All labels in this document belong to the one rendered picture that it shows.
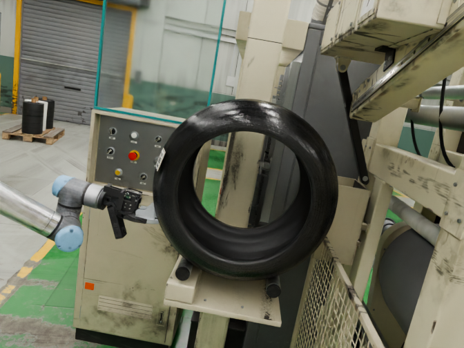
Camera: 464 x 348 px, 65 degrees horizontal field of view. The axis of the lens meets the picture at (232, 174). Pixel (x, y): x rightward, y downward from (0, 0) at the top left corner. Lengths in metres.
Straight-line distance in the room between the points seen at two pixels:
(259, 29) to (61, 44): 9.39
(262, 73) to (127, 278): 1.26
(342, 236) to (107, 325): 1.37
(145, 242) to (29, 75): 9.20
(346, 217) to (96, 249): 1.26
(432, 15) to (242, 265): 0.77
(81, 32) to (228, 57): 3.77
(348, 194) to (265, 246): 0.36
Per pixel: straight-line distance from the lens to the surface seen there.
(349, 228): 1.43
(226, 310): 1.20
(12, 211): 1.13
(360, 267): 1.52
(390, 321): 1.97
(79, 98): 10.45
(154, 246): 1.92
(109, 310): 2.17
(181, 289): 1.17
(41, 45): 10.75
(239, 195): 1.42
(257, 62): 1.38
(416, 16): 0.83
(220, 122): 1.00
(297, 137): 1.01
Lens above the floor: 1.45
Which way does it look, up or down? 12 degrees down
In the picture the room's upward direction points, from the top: 10 degrees clockwise
